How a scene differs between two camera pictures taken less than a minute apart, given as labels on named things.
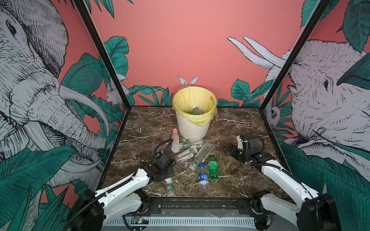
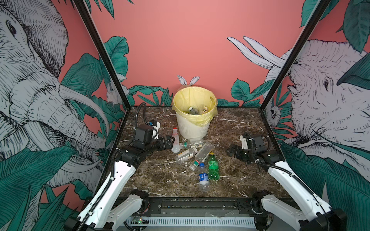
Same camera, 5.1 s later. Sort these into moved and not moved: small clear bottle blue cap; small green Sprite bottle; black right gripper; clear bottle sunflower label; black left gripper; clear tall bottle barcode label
Moved: clear tall bottle barcode label; black left gripper
Not moved: small green Sprite bottle; clear bottle sunflower label; black right gripper; small clear bottle blue cap
